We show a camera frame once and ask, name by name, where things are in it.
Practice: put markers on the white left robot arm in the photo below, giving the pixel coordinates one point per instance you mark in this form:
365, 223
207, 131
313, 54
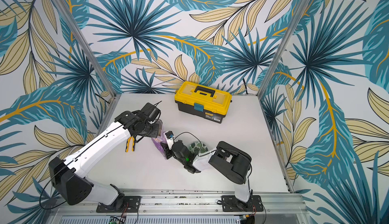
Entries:
70, 176

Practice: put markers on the green leaf pattern bowl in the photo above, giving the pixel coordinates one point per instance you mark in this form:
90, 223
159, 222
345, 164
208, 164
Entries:
197, 148

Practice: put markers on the yellow handled pliers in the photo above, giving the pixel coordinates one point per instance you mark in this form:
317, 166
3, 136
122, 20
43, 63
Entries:
130, 145

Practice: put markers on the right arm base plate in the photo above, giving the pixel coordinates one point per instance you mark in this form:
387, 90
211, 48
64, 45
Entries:
241, 203

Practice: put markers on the purple oats bag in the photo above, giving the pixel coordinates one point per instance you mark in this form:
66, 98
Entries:
161, 138

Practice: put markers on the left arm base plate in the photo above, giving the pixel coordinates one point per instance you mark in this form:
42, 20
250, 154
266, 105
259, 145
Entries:
126, 204

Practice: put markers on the aluminium corner post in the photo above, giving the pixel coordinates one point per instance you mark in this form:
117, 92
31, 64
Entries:
74, 28
290, 29

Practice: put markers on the aluminium corner post left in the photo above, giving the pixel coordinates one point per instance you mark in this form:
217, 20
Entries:
74, 28

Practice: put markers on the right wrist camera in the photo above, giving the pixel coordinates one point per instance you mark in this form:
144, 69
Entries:
169, 136

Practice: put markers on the aluminium corner post right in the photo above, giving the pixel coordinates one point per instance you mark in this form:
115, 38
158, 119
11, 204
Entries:
290, 29

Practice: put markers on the aluminium front rail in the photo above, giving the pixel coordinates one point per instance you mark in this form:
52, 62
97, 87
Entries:
189, 207

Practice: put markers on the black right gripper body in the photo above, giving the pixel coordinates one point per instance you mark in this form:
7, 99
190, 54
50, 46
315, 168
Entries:
167, 148

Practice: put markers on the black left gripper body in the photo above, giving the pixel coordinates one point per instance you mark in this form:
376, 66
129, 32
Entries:
153, 131

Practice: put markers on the yellow and black toolbox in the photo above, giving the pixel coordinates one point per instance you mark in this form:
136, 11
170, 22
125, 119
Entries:
202, 101

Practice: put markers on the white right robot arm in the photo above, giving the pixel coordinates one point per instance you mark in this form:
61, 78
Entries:
228, 160

